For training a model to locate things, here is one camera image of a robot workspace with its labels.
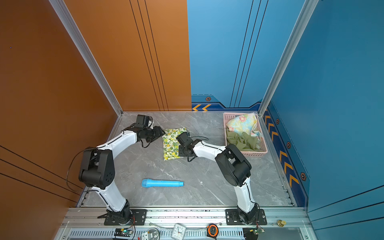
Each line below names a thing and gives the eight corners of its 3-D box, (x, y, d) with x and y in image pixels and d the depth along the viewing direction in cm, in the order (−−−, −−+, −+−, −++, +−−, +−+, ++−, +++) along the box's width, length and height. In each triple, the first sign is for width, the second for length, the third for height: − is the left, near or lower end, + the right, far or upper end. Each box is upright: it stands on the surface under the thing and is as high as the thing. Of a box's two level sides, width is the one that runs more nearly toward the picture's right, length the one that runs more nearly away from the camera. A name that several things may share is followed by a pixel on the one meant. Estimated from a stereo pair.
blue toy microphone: (143, 188, 85) (140, 185, 81) (144, 181, 87) (142, 178, 84) (183, 187, 85) (183, 185, 81) (184, 181, 87) (183, 178, 84)
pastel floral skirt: (228, 140, 105) (230, 132, 98) (225, 121, 117) (227, 113, 110) (257, 140, 105) (261, 132, 98) (251, 121, 117) (255, 113, 110)
